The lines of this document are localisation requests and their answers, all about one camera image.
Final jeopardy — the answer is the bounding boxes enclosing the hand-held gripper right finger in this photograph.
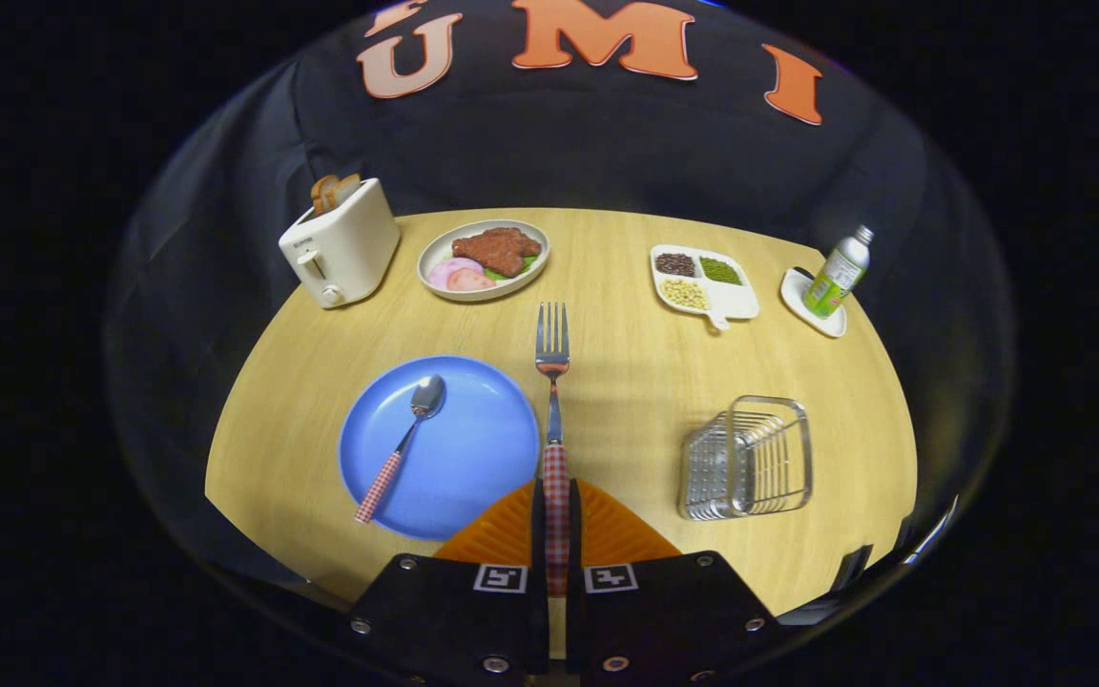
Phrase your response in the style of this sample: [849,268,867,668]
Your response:
[566,477,781,683]

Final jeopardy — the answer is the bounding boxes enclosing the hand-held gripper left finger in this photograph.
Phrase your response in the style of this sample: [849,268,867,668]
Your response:
[347,477,550,680]

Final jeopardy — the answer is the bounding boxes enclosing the fork with checked handle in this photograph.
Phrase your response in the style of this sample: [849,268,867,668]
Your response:
[535,302,571,597]

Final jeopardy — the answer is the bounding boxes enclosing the spoon with checked handle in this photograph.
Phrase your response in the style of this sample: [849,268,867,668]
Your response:
[354,374,447,526]

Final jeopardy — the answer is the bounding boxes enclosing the blue round plate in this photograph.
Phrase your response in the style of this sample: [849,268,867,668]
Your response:
[338,355,543,542]

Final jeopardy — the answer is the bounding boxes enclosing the heap of yellow soybeans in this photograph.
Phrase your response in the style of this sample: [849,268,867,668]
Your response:
[661,279,711,310]

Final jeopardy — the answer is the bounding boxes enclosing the green lettuce leaf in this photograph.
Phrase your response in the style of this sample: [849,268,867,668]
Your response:
[483,253,541,282]

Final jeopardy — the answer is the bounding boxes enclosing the white divided dish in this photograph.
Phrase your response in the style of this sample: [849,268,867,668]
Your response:
[650,244,760,332]

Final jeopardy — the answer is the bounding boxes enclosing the brown steak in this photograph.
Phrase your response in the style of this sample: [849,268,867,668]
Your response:
[451,227,543,279]

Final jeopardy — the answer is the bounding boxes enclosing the white oval food plate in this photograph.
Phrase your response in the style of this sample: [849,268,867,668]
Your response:
[417,219,551,303]

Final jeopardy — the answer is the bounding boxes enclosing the small white dish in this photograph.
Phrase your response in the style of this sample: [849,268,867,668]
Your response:
[780,267,848,339]

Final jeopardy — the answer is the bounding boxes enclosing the white toaster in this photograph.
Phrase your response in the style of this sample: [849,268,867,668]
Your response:
[279,177,402,309]

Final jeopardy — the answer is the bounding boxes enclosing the green label bottle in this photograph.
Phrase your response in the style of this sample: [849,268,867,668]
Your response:
[802,225,875,320]

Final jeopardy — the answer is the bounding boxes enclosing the metal wire rack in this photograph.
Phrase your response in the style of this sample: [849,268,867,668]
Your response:
[678,395,814,522]

